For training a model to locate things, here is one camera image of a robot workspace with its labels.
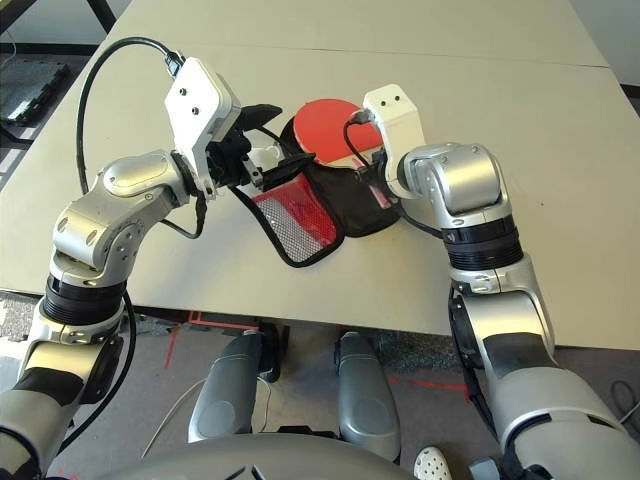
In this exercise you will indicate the black framed side table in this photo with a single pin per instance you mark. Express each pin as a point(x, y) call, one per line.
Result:
point(50, 48)

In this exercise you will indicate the red ping-pong paddle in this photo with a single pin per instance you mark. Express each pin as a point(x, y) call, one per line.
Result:
point(320, 127)

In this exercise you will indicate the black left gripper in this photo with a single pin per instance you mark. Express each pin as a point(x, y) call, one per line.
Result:
point(230, 155)

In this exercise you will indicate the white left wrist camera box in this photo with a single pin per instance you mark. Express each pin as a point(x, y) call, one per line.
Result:
point(195, 100)

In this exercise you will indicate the grey robot right leg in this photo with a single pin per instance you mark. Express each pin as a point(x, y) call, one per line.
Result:
point(365, 400)

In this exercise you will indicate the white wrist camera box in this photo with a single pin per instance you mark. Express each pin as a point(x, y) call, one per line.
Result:
point(395, 112)
point(195, 100)

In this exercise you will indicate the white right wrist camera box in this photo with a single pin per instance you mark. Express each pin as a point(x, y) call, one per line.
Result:
point(395, 112)

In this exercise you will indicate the grey robot left leg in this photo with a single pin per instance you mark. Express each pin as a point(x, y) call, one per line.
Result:
point(227, 390)

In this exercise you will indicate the grey robot leg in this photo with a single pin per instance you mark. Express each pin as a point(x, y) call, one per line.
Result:
point(227, 390)
point(365, 400)

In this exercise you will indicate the dark foam floor mat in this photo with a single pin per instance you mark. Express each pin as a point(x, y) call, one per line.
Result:
point(30, 90)

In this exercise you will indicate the speckled puzzle floor mat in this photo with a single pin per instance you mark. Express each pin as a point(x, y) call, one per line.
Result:
point(415, 347)
point(17, 320)

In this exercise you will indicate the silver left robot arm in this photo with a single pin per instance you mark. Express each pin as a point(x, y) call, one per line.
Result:
point(135, 175)

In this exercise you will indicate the grey robot torso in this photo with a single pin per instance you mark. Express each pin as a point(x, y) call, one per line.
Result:
point(250, 457)

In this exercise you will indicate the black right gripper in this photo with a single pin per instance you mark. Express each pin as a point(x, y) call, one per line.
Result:
point(372, 172)

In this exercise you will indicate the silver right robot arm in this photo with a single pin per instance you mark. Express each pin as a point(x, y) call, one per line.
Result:
point(465, 175)

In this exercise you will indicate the black red mesh paddle case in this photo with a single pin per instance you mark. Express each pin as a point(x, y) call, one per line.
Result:
point(360, 205)

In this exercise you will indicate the white perforated shoe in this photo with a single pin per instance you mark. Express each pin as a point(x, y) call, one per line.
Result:
point(432, 465)

